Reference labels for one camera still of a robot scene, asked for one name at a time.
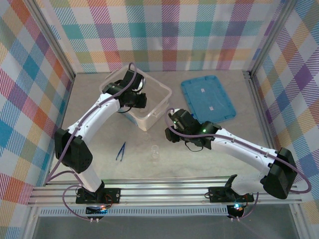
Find translucent plastic storage bin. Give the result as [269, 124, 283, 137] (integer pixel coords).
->
[99, 65, 172, 131]

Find blue plastic bin lid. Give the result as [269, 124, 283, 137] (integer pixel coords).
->
[180, 74, 237, 124]

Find blue plastic tweezers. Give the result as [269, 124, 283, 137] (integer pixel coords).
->
[116, 141, 126, 162]

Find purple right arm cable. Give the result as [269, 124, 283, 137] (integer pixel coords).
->
[165, 108, 312, 222]

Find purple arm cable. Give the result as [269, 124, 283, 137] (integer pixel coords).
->
[45, 62, 138, 223]
[165, 108, 312, 222]

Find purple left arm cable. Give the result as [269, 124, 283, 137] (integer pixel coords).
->
[45, 62, 138, 223]

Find aluminium side rail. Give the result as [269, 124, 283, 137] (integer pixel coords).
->
[243, 70, 287, 184]
[44, 74, 76, 186]

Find aluminium mounting rail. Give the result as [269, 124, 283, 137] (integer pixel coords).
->
[26, 176, 302, 207]

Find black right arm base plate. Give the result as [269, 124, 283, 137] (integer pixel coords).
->
[208, 185, 255, 203]

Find slotted grey cable duct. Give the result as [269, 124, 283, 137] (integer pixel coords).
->
[39, 208, 229, 217]

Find aluminium frame post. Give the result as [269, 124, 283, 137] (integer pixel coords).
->
[24, 0, 77, 79]
[248, 0, 300, 75]

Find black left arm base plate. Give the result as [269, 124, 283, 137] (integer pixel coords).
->
[75, 188, 122, 204]

